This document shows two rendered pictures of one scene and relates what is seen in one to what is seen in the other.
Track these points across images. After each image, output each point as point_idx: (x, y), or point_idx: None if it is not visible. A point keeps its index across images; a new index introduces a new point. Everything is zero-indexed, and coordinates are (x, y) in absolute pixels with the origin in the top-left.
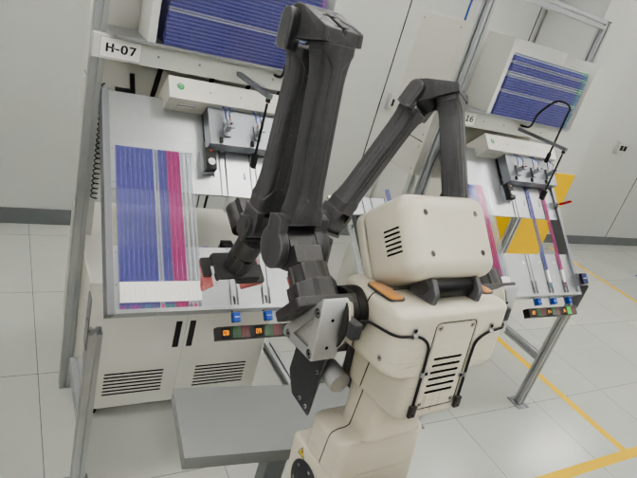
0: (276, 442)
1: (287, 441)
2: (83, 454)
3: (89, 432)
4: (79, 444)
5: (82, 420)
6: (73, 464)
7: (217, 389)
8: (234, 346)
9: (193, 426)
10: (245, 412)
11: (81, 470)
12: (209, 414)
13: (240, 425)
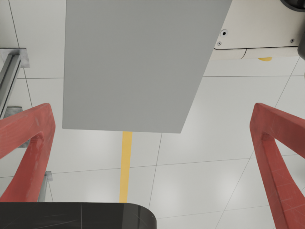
0: (209, 22)
1: (215, 2)
2: (11, 81)
3: (4, 96)
4: (9, 94)
5: (2, 113)
6: (15, 82)
7: (71, 74)
8: None
9: (139, 118)
10: (132, 48)
11: (15, 69)
12: (125, 97)
13: (156, 64)
